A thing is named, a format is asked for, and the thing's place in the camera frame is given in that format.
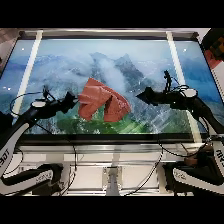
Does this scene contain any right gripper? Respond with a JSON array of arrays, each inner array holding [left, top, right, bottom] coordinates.
[[135, 86, 172, 107]]

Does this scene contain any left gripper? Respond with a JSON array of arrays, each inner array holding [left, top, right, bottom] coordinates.
[[54, 91, 80, 113]]

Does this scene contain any red garment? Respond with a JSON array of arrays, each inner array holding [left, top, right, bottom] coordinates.
[[76, 77, 133, 123]]

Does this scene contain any heap of clothes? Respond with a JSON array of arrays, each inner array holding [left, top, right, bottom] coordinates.
[[201, 28, 224, 69]]

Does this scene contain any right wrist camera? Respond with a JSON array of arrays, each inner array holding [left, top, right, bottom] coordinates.
[[162, 69, 175, 93]]

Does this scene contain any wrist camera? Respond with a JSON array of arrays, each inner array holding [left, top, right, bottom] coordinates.
[[162, 69, 175, 93], [41, 84, 57, 102]]

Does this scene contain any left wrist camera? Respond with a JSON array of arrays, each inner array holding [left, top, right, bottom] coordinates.
[[41, 84, 57, 102]]

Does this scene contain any black cable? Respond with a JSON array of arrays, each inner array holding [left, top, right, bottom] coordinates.
[[123, 143, 165, 197], [9, 91, 45, 117], [34, 122, 79, 196]]

